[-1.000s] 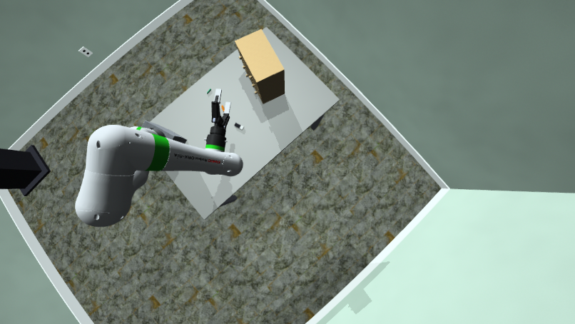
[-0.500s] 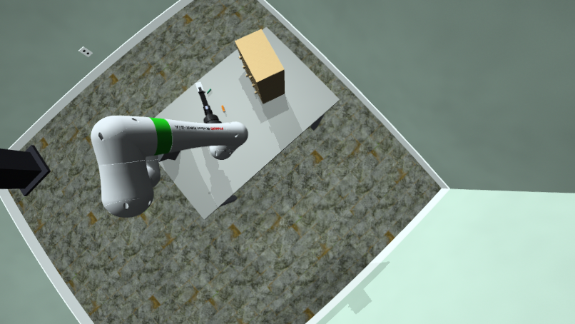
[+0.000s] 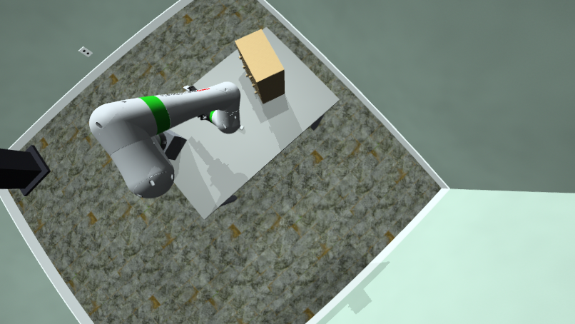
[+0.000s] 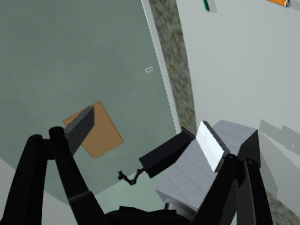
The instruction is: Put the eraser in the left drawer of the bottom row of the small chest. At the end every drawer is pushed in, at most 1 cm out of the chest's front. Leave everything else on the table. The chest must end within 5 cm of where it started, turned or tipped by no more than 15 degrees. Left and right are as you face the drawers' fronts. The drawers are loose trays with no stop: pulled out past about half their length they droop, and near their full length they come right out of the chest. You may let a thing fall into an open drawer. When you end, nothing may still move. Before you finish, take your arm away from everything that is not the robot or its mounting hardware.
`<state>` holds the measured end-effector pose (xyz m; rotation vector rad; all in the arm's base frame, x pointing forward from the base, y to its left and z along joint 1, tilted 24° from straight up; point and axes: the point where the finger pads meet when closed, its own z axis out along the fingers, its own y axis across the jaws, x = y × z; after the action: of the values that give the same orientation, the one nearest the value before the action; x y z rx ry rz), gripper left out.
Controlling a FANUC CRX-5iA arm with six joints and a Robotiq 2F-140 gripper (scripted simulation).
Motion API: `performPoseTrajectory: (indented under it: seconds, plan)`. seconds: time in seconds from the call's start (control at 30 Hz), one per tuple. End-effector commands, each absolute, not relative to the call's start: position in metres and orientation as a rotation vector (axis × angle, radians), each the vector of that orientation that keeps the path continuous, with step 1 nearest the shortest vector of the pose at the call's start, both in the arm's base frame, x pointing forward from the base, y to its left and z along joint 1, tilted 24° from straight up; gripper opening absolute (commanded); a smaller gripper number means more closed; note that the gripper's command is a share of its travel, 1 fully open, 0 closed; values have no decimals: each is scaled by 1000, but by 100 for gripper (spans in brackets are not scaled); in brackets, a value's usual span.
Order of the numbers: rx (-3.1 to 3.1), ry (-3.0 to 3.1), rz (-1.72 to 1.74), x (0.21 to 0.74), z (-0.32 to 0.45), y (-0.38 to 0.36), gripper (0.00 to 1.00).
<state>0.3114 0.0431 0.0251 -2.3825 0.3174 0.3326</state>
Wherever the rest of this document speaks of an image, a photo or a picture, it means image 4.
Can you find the orange aa battery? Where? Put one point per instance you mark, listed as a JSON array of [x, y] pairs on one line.
[[281, 2]]

